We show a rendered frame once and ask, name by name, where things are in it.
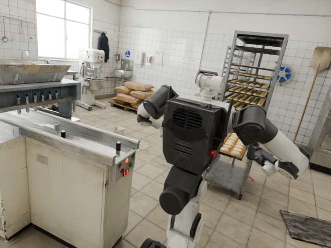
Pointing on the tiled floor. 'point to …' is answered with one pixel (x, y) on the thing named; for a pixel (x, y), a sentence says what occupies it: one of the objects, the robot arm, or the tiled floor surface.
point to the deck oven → (321, 139)
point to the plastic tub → (115, 130)
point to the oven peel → (325, 58)
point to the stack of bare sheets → (308, 229)
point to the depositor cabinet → (16, 180)
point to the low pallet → (122, 106)
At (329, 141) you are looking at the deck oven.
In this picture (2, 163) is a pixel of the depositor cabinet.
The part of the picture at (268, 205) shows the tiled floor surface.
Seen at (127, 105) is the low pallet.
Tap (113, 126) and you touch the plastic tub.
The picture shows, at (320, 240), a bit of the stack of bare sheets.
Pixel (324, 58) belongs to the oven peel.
